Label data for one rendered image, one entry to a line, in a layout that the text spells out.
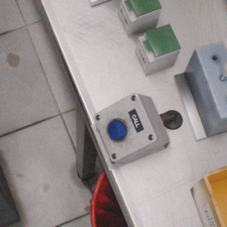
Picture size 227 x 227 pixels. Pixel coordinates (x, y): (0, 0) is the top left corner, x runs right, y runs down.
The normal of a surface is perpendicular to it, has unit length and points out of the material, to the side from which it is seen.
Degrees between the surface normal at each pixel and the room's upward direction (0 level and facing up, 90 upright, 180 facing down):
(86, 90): 0
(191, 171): 0
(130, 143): 30
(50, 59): 0
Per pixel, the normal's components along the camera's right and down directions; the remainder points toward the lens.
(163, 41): 0.06, -0.29
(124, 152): -0.41, -0.07
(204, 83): -0.95, 0.26
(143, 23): 0.38, 0.89
